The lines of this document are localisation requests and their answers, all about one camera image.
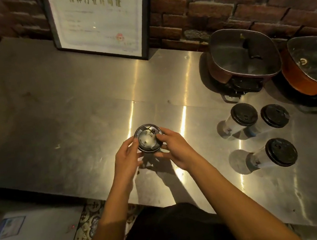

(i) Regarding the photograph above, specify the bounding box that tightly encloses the blue sticker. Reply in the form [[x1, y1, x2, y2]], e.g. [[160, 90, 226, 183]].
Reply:
[[0, 215, 29, 240]]

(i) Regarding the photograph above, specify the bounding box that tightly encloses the glass pot lid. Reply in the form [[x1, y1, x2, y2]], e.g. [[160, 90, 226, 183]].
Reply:
[[285, 34, 317, 93], [207, 22, 284, 84]]

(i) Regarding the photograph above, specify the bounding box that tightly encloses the black framed certificate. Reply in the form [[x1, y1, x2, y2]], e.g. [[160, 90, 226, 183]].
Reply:
[[41, 0, 160, 73]]

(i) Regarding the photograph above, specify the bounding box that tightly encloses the person's right hand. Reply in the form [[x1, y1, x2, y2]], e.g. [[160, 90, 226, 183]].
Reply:
[[150, 122, 205, 178]]

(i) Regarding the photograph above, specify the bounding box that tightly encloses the person's black clothing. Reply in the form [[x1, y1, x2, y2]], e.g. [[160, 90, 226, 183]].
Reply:
[[112, 195, 245, 240]]

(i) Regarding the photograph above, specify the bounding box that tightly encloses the person's left hand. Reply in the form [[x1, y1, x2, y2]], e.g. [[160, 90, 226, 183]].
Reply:
[[109, 135, 150, 192]]

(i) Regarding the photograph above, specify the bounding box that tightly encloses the red electric pot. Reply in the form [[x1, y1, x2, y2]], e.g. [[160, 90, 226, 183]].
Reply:
[[279, 45, 317, 108], [206, 48, 268, 106]]

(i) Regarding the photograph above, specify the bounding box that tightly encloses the paper cup with black lid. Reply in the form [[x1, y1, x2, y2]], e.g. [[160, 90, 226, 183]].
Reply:
[[244, 102, 292, 138], [243, 135, 300, 173], [219, 101, 261, 140], [132, 122, 166, 157]]

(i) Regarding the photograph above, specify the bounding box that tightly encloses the person's right forearm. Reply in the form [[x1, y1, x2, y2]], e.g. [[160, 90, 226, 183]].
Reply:
[[186, 148, 303, 240]]

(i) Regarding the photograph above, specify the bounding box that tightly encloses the person's left forearm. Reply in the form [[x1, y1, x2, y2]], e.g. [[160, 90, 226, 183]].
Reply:
[[67, 182, 144, 240]]

